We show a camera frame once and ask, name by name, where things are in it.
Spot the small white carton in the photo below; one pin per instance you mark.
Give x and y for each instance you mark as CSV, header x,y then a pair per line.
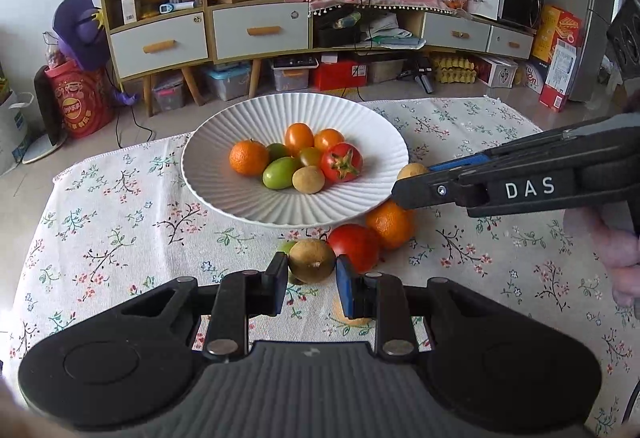
x,y
131,9

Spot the red bag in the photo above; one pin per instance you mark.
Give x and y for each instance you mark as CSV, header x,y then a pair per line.
x,y
77,105

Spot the orange cherry tomato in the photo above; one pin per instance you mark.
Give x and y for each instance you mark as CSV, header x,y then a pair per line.
x,y
328,139
299,138

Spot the orange and red carton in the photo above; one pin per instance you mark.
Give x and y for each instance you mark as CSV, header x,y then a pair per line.
x,y
555,35

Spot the dark green cherry tomato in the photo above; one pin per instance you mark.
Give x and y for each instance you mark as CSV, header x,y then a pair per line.
x,y
276,150

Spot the large mandarin orange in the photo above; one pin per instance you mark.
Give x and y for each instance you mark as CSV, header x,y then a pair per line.
x,y
390,225

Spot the small mandarin orange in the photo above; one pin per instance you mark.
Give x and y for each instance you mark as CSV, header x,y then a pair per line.
x,y
249,158

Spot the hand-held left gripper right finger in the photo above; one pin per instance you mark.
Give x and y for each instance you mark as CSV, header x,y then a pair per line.
x,y
346,290

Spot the light green tomato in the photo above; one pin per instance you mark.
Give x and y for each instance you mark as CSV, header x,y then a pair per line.
x,y
281,173

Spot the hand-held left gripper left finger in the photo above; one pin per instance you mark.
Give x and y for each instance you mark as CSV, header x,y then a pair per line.
x,y
276,285

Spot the wooden cabinet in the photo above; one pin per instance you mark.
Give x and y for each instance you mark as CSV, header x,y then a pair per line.
x,y
191,85

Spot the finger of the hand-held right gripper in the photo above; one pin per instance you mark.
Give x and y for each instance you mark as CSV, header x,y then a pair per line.
x,y
460,162
425,190

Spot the red box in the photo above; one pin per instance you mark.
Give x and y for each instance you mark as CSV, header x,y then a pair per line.
x,y
340,74

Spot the red tomato with green stem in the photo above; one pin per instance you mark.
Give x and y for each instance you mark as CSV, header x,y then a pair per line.
x,y
341,162

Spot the yellow cherry tomato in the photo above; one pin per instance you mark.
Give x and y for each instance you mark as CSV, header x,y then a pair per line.
x,y
310,157

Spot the clear plastic storage box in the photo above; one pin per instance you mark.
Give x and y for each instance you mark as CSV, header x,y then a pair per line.
x,y
291,74
170,92
227,82

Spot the white and blue thermometer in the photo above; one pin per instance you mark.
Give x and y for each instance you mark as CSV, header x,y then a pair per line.
x,y
175,8

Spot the egg tray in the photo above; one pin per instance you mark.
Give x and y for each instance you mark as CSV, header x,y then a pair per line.
x,y
452,70

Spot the black board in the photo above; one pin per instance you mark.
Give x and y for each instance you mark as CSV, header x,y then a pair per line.
x,y
47,108

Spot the white ribbed plate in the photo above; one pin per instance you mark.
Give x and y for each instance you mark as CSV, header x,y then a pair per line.
x,y
225,198

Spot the small white drawer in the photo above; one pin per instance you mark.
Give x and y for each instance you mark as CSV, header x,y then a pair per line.
x,y
520,40
440,30

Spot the brown kiwi fruit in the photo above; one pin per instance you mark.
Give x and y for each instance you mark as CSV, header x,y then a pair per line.
x,y
311,260

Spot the purple plush toy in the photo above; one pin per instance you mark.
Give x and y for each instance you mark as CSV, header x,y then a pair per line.
x,y
80,30

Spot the person's right hand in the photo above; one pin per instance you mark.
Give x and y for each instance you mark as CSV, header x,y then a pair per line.
x,y
600,243

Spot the plain red tomato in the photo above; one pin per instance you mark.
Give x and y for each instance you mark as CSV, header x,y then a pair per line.
x,y
355,245

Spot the white paper bag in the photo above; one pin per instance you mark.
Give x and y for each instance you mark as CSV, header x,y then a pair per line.
x,y
12,128

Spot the floral tablecloth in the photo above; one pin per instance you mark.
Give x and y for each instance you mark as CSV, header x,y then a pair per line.
x,y
125,228

